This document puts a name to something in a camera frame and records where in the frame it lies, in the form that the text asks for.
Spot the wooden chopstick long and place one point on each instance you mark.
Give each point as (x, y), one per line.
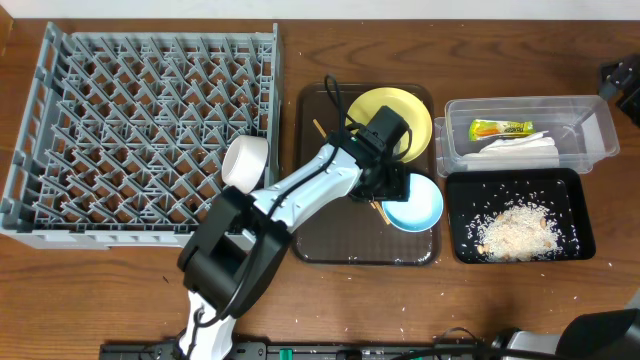
(380, 210)

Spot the spilled rice pile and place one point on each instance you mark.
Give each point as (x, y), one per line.
(523, 231)

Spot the dark brown serving tray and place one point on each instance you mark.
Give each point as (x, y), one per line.
(346, 232)

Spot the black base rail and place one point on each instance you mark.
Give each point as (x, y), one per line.
(273, 351)

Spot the white pink shallow bowl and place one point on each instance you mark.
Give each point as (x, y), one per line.
(244, 162)

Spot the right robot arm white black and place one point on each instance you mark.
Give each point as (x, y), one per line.
(607, 335)

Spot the black waste tray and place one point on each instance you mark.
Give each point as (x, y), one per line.
(470, 193)

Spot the yellow green snack wrapper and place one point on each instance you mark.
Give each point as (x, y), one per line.
(481, 129)

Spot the wooden chopstick short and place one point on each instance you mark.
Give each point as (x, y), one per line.
(319, 128)

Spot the grey plastic dish rack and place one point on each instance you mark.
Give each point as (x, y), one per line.
(123, 135)

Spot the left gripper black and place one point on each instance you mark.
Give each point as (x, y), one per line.
(388, 185)

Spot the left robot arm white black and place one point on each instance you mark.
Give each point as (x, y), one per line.
(232, 257)

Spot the white crumpled napkin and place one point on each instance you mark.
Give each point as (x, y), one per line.
(530, 152)

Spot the clear plastic waste bin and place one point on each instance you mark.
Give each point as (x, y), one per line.
(581, 126)

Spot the yellow round plate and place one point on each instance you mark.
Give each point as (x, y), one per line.
(405, 104)

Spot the light blue bowl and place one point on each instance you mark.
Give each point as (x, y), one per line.
(422, 210)

